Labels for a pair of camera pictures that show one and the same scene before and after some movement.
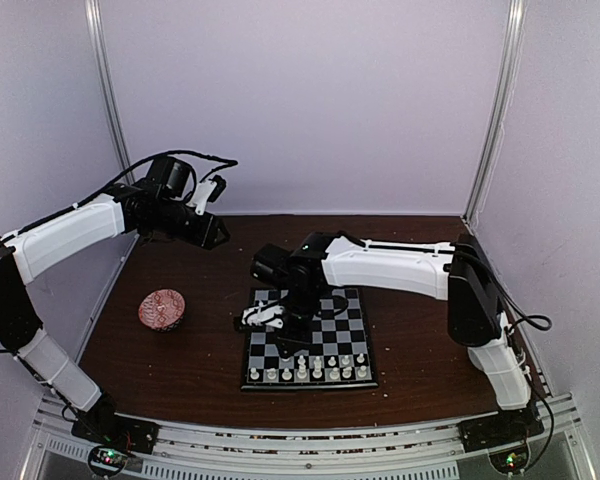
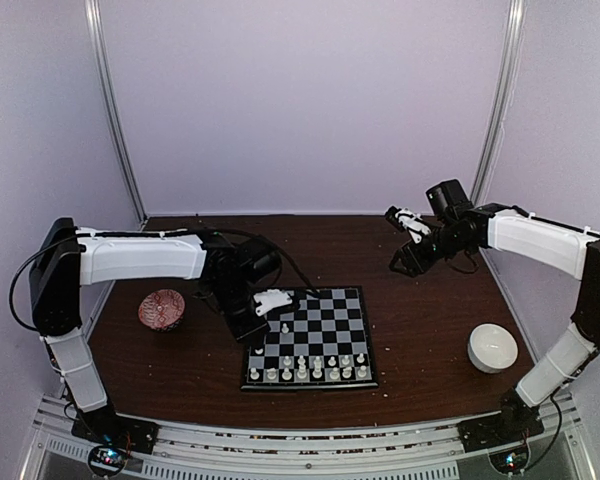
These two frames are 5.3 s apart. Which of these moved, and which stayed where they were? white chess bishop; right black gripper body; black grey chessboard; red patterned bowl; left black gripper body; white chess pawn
Moved: left black gripper body; right black gripper body
Stayed: red patterned bowl; black grey chessboard; white chess pawn; white chess bishop
